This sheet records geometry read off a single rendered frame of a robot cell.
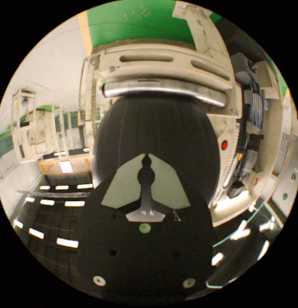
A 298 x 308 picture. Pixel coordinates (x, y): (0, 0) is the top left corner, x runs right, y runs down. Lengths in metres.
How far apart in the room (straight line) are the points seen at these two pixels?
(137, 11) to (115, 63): 0.88
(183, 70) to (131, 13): 0.93
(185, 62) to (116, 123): 0.21
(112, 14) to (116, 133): 1.07
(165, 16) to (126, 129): 1.07
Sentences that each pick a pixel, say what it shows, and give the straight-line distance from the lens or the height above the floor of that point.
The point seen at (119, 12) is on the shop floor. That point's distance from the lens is 1.09.
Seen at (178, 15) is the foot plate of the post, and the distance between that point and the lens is 1.09.
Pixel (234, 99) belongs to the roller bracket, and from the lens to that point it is 0.31.
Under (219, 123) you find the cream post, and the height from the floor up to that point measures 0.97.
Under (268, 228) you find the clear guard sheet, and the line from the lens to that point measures 0.72.
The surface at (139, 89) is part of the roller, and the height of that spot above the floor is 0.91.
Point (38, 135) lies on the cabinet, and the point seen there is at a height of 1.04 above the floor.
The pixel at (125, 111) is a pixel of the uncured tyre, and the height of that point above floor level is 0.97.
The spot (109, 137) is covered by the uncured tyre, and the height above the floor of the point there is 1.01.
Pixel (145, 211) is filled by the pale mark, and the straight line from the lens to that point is 0.17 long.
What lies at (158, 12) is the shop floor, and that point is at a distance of 1.08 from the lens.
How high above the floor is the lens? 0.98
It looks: 21 degrees up
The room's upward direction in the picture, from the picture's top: 180 degrees counter-clockwise
